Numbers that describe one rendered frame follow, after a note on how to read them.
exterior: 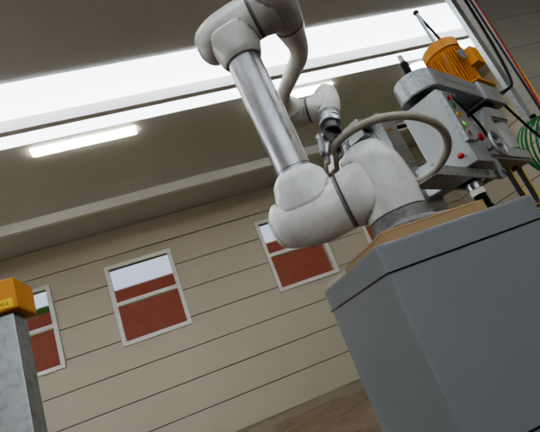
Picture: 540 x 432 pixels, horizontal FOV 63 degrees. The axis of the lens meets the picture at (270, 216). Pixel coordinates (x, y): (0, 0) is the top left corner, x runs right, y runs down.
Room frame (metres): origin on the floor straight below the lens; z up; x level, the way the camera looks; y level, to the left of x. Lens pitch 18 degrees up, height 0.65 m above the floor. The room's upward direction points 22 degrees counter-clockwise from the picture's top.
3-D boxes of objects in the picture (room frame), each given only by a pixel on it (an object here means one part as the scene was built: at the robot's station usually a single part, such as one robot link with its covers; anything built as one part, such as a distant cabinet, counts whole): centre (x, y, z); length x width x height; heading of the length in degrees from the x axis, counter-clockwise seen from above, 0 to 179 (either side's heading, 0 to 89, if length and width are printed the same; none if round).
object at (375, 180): (1.11, -0.30, 1.00); 0.18 x 0.16 x 0.22; 77
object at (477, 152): (2.14, -1.03, 1.37); 0.36 x 0.22 x 0.45; 135
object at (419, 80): (2.33, -1.22, 1.66); 0.96 x 0.25 x 0.17; 135
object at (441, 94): (1.96, -1.00, 1.42); 0.08 x 0.03 x 0.28; 135
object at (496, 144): (2.09, -1.14, 1.25); 0.15 x 0.10 x 0.15; 135
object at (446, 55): (2.54, -1.45, 1.95); 0.31 x 0.28 x 0.40; 45
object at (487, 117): (2.35, -1.26, 1.35); 0.74 x 0.23 x 0.49; 135
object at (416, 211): (1.12, -0.32, 0.86); 0.22 x 0.18 x 0.06; 116
